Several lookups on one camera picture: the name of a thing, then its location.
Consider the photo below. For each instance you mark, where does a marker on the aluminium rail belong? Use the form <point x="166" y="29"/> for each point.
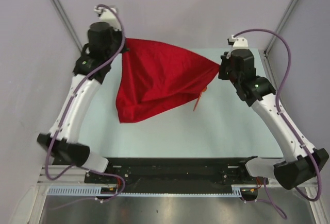
<point x="272" y="147"/>
<point x="285" y="180"/>

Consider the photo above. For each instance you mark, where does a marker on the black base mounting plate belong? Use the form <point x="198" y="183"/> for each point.
<point x="181" y="175"/>

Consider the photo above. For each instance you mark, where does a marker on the aluminium frame post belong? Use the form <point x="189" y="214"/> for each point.
<point x="67" y="23"/>
<point x="284" y="19"/>

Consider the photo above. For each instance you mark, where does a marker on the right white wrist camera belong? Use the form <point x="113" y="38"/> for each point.
<point x="237" y="42"/>

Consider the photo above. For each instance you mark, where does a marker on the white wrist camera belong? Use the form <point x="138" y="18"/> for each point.
<point x="105" y="15"/>
<point x="237" y="42"/>

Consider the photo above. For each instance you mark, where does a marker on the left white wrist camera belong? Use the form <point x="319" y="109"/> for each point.
<point x="105" y="15"/>

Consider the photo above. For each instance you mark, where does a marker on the right aluminium frame post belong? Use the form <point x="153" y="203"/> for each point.
<point x="284" y="19"/>

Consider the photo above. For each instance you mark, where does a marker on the front aluminium rail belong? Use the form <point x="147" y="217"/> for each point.
<point x="285" y="180"/>

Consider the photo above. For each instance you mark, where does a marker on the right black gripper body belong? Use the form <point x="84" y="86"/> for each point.
<point x="225" y="72"/>

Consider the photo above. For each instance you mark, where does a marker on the orange plastic spoon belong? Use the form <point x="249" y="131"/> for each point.
<point x="199" y="98"/>

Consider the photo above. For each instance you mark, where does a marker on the left aluminium frame post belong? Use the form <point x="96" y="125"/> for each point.
<point x="67" y="23"/>

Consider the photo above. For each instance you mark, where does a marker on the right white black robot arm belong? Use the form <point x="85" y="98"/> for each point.
<point x="302" y="160"/>

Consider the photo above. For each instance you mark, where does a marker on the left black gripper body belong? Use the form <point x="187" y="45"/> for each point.
<point x="117" y="38"/>

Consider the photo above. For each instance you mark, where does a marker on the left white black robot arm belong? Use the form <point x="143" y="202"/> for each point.
<point x="62" y="139"/>

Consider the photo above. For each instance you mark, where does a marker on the red cloth napkin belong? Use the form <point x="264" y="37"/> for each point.
<point x="157" y="77"/>

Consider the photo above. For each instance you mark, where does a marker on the right side aluminium rail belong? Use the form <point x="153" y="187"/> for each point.
<point x="272" y="147"/>

